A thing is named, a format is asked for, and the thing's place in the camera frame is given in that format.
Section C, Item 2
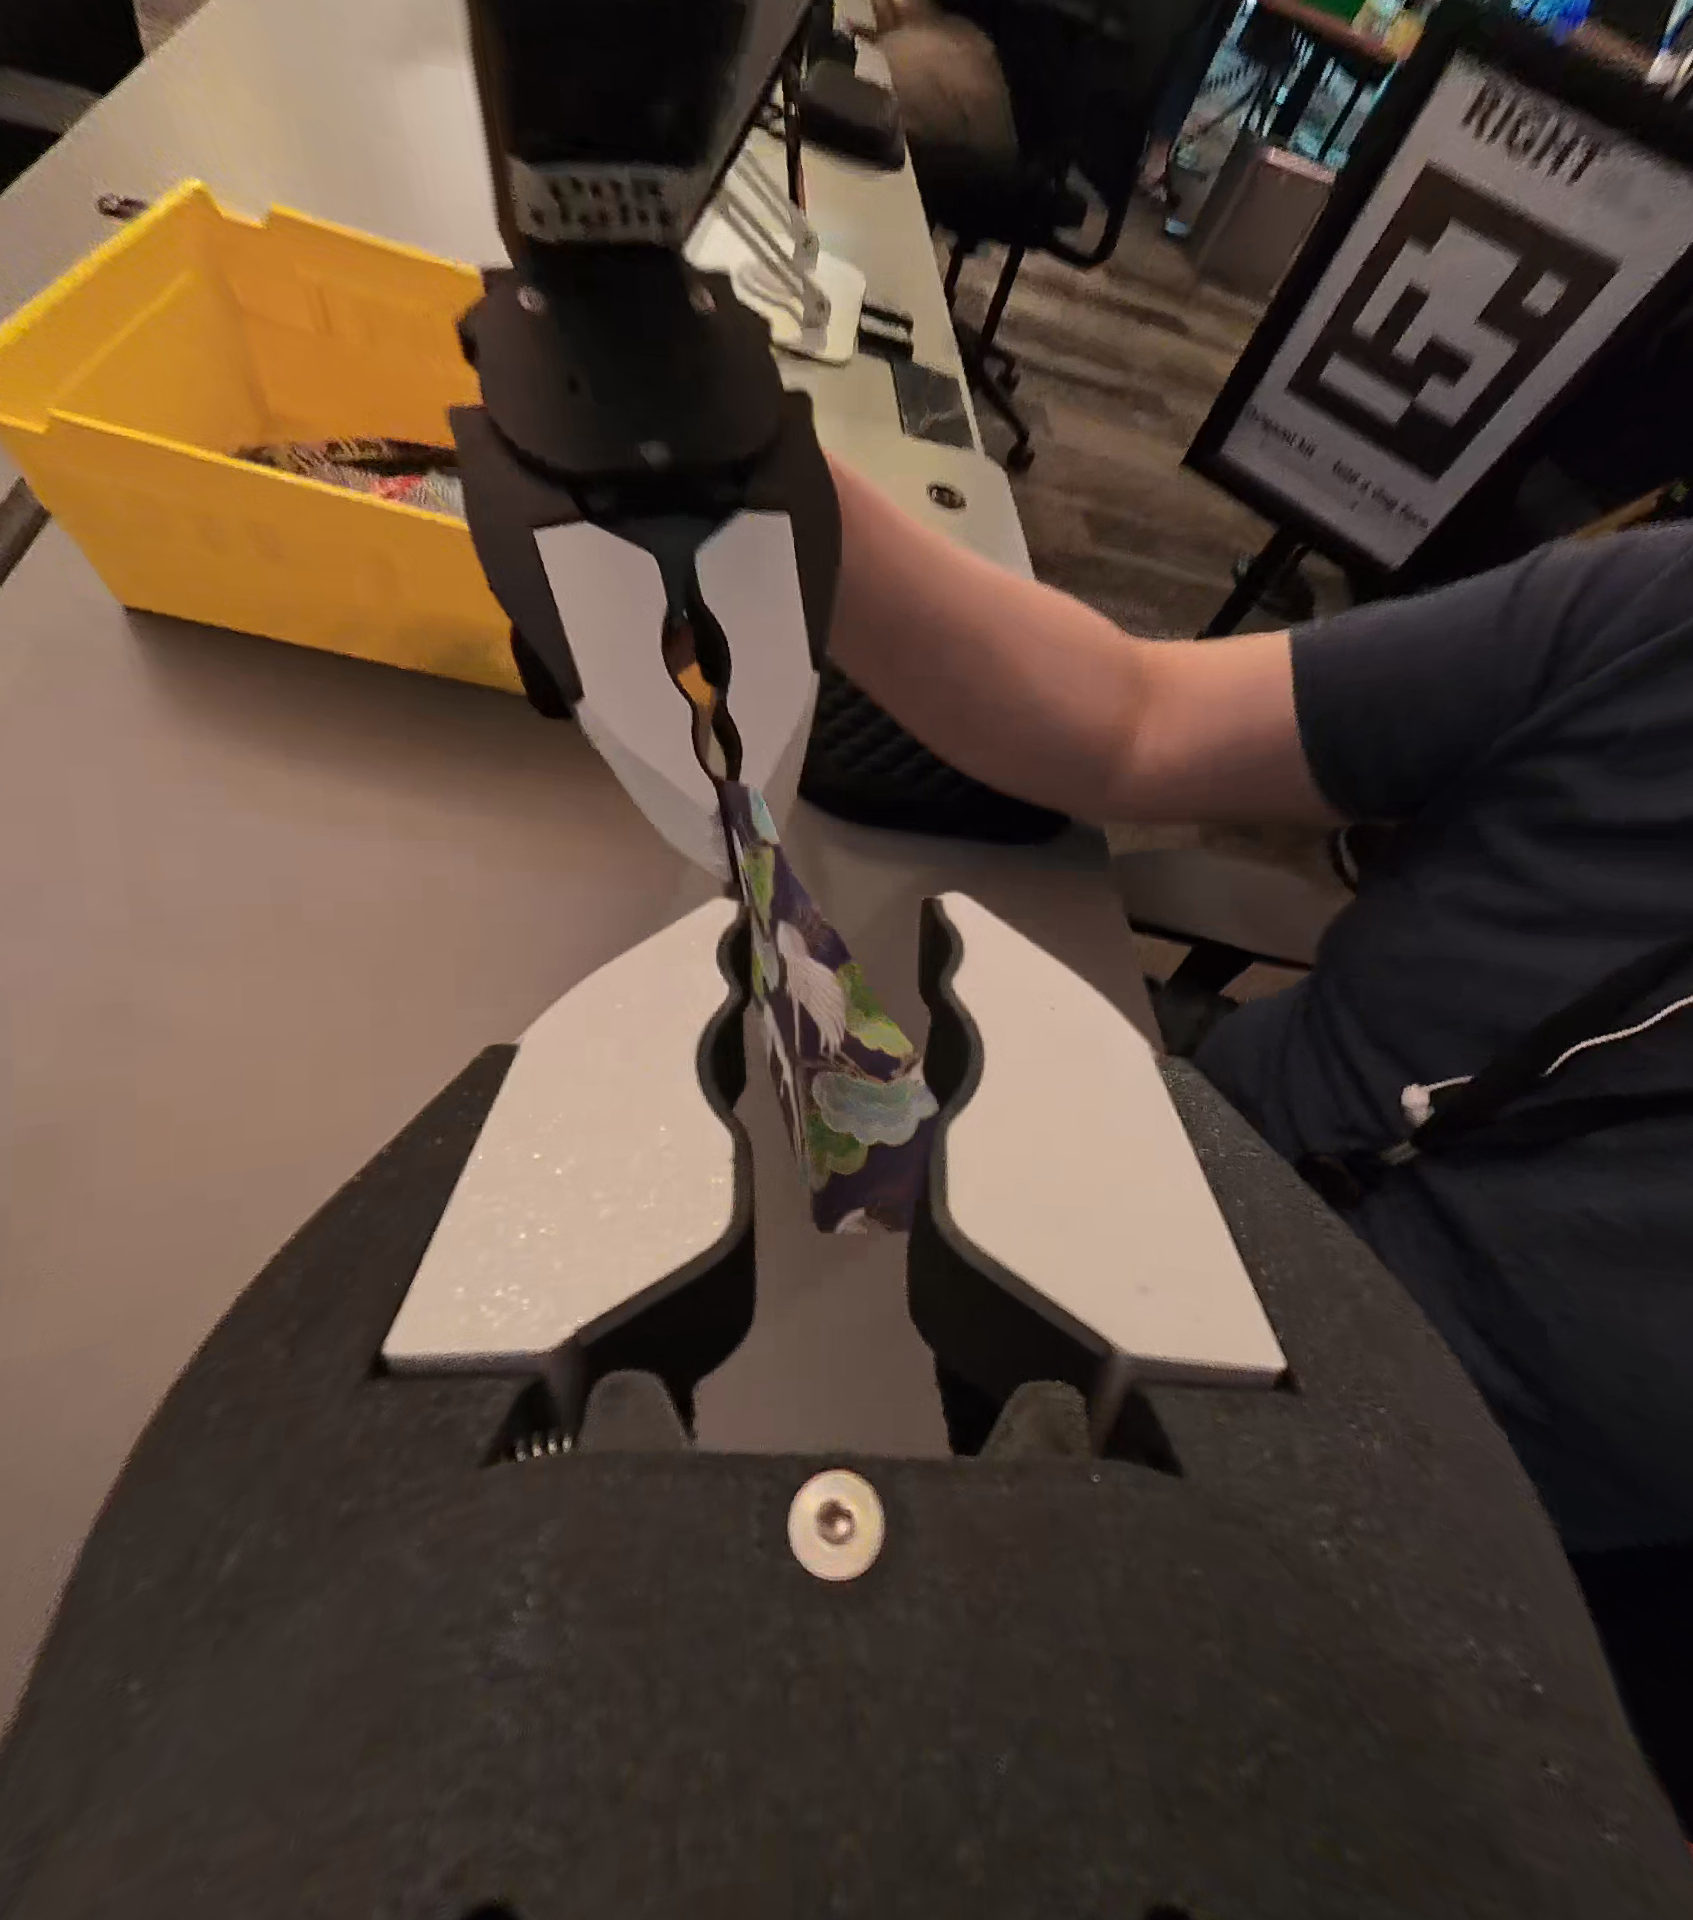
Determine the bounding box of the person's right forearm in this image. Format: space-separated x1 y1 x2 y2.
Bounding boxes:
818 455 1341 831

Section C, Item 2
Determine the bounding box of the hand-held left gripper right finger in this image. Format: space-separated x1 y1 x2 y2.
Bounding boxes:
911 892 1293 1390

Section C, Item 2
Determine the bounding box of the white desk stand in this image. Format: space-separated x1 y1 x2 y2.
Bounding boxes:
685 126 870 370

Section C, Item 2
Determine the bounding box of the black lanyard strap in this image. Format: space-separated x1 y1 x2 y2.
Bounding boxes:
1297 862 1693 1202

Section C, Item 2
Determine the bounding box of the black quilted object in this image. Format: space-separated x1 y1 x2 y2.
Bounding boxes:
798 660 1072 847

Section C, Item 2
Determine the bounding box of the black sign stand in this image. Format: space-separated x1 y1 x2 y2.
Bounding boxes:
1199 516 1350 641

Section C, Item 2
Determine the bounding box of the person's navy shirt torso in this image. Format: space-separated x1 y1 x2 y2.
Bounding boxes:
1188 494 1693 1892

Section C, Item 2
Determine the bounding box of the white drawstring cord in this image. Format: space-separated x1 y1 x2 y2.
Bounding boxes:
1399 972 1693 1131

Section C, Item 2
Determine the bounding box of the yellow plastic bin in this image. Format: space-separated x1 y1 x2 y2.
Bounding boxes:
0 176 537 696

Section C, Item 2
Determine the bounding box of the black framed tag sign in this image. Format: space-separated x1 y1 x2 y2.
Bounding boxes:
1183 22 1693 577

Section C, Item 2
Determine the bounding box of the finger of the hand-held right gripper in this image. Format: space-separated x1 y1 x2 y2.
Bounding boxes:
534 516 740 885
685 507 818 817

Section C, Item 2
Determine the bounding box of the pile of patterned papers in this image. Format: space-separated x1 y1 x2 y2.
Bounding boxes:
234 434 470 522

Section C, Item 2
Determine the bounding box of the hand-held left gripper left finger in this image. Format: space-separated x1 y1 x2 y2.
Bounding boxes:
379 895 760 1382

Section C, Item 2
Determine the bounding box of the dark phone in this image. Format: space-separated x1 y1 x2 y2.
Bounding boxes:
889 357 979 453

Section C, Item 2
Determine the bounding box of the crane patterned origami paper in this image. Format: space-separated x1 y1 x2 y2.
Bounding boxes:
714 777 941 1236

